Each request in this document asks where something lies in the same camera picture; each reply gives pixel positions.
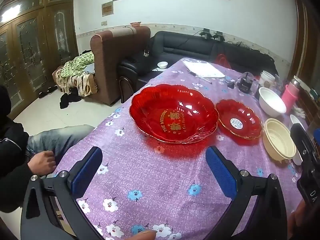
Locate green patterned blanket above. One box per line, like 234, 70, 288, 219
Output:
62, 51, 95, 78

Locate small red plastic plate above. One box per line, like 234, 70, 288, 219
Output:
215, 99, 263, 140

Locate beige plastic bowl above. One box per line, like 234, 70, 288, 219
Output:
263, 118, 297, 162

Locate white plastic jar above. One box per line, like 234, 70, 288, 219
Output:
260, 71, 275, 88

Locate large red plastic plate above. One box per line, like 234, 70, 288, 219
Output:
129, 84, 220, 144

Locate small white bowl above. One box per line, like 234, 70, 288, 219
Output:
289, 114, 304, 166

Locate wooden glass-door cabinet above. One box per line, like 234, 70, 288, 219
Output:
0, 0, 79, 119

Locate black leather sofa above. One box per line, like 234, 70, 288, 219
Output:
118, 31, 279, 93

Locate pink ribbed cup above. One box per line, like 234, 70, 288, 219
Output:
281, 84, 300, 114

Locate red plastic bag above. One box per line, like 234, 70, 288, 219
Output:
214, 54, 232, 68

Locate black clothing heap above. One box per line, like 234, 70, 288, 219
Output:
59, 87, 83, 109

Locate beige patterned blanket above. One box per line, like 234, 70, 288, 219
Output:
52, 66, 98, 97

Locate person's right hand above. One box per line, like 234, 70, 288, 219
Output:
287, 200, 309, 240

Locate black round desk gadget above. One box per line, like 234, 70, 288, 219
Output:
237, 72, 253, 94

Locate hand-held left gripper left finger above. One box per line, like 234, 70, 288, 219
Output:
20, 146, 103, 240

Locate brown armchair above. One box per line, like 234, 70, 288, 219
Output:
90, 26, 151, 106

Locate dark wooden chair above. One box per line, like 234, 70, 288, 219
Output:
119, 76, 137, 103

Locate steel lidded bottle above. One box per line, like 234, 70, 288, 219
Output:
290, 76, 302, 90

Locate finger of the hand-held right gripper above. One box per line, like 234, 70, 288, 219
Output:
290, 124, 317, 165

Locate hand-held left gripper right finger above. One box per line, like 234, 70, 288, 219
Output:
205, 145, 288, 240

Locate wooden door frame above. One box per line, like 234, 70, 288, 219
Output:
294, 0, 320, 93

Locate wall plaque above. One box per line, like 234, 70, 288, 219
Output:
102, 1, 113, 17

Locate white paper notebook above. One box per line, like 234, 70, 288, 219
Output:
184, 60, 225, 78

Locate wooden sideboard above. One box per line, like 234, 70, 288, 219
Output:
297, 87, 320, 130

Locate black pen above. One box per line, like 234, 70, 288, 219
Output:
187, 70, 213, 84

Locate white gloves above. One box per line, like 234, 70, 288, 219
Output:
292, 105, 307, 119

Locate purple floral tablecloth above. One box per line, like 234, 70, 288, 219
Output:
54, 57, 310, 240

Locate person's left hand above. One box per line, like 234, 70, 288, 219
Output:
130, 230, 157, 240

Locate large white foam bowl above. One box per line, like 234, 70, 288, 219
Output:
258, 87, 287, 118

